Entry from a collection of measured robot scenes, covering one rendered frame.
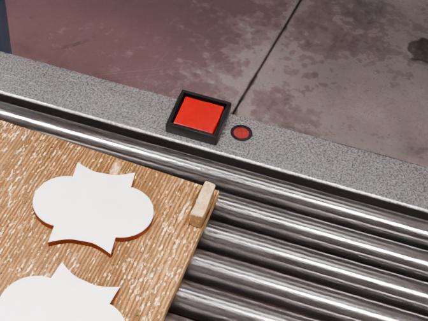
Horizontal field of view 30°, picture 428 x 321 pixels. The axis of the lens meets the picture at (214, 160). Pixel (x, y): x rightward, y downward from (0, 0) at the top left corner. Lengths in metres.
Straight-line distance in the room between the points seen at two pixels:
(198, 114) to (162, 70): 1.45
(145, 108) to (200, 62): 1.47
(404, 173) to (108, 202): 0.42
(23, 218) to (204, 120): 0.30
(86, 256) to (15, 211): 0.11
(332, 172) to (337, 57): 1.64
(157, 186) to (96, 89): 0.22
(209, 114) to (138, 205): 0.21
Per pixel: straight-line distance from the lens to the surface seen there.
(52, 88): 1.20
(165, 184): 1.05
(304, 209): 1.09
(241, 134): 1.15
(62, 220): 1.00
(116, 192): 1.02
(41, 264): 0.98
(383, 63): 2.77
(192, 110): 1.15
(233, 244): 1.02
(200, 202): 1.00
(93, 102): 1.18
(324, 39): 2.81
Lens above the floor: 1.74
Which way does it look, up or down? 48 degrees down
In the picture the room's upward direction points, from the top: 8 degrees clockwise
